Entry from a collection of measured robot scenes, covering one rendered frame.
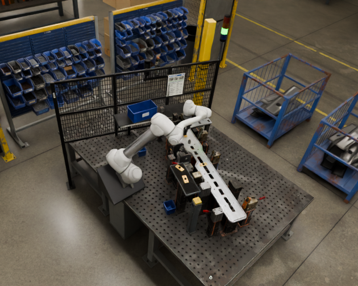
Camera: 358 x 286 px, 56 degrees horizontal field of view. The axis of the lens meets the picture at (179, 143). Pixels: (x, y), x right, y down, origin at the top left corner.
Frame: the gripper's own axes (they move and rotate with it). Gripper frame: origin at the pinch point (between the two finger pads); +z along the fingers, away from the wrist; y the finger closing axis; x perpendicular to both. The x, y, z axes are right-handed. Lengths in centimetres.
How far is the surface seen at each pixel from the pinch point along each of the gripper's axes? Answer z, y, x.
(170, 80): -32, 3, 55
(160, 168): 34.8, -31.4, -12.2
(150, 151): 35, -33, 17
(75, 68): 12, -83, 180
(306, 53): 107, 453, 281
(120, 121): 2, -61, 40
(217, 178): 5, 5, -68
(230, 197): 5, 5, -93
